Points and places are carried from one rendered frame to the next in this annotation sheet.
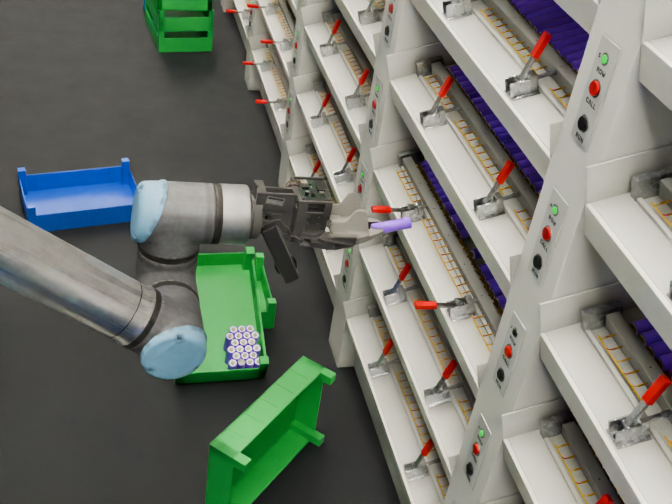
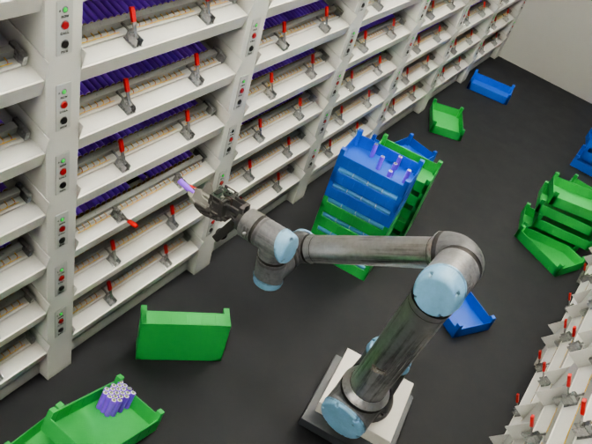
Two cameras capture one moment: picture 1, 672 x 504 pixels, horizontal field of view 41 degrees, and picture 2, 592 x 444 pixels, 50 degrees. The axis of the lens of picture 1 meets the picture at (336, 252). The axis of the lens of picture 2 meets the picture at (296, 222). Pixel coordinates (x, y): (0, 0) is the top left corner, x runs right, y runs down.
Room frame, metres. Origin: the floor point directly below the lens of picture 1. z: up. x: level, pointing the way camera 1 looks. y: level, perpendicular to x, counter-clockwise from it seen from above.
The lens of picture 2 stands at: (2.06, 1.18, 1.90)
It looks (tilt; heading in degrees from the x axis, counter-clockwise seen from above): 40 degrees down; 222
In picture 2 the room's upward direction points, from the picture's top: 19 degrees clockwise
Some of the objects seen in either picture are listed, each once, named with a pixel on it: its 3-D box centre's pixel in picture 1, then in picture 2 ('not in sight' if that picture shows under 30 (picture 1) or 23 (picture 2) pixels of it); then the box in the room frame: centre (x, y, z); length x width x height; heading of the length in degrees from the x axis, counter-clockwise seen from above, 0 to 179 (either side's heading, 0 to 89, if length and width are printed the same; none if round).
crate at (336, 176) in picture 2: not in sight; (373, 177); (0.28, -0.10, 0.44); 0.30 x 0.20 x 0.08; 117
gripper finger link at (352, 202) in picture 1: (352, 209); (197, 196); (1.19, -0.01, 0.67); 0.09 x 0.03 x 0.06; 112
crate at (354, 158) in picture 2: not in sight; (380, 162); (0.28, -0.10, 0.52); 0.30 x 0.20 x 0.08; 117
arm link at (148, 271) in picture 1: (166, 279); (271, 267); (1.06, 0.25, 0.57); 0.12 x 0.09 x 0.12; 18
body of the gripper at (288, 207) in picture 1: (289, 212); (229, 209); (1.13, 0.08, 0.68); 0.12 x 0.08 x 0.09; 108
